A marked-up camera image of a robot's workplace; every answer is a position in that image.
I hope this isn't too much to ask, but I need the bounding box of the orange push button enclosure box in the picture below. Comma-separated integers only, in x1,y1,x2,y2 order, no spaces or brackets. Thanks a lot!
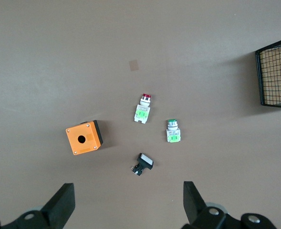
65,120,104,156

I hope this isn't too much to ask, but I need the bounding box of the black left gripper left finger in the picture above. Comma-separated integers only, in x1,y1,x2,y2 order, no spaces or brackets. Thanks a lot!
0,183,75,229

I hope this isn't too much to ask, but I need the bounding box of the black square white-faced button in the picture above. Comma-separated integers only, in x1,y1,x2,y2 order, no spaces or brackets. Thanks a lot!
130,153,155,177

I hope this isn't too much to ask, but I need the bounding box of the green push button switch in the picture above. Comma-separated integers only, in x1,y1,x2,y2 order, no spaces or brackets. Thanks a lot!
166,119,181,143

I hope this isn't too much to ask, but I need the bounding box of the red push button switch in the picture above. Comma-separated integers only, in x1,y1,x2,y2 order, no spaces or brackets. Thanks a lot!
133,93,152,124

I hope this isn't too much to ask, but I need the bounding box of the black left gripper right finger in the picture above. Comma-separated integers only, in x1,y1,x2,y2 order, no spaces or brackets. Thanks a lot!
182,181,278,229

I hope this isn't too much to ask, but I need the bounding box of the translucent tape patch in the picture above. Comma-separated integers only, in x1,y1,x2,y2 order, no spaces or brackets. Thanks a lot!
128,59,140,72

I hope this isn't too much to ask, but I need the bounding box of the black wire mesh basket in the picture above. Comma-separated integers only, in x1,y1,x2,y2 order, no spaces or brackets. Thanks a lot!
255,35,281,109

